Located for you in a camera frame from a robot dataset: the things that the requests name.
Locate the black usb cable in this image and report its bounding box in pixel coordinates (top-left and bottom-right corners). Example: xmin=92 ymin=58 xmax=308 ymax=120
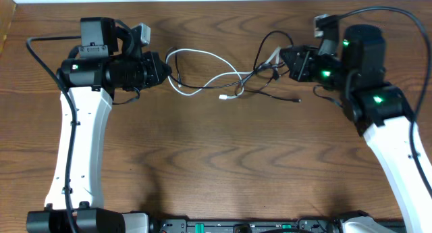
xmin=165 ymin=30 xmax=302 ymax=103

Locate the white usb cable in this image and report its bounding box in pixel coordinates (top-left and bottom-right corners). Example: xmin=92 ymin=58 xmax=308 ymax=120
xmin=165 ymin=46 xmax=283 ymax=101

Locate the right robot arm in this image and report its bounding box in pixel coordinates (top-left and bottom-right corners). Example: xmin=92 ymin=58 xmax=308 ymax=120
xmin=279 ymin=15 xmax=431 ymax=232

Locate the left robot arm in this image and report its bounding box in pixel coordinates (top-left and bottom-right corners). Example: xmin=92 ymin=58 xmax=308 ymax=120
xmin=26 ymin=17 xmax=171 ymax=232

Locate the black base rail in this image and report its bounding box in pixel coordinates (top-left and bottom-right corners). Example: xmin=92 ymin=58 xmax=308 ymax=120
xmin=148 ymin=217 xmax=349 ymax=233

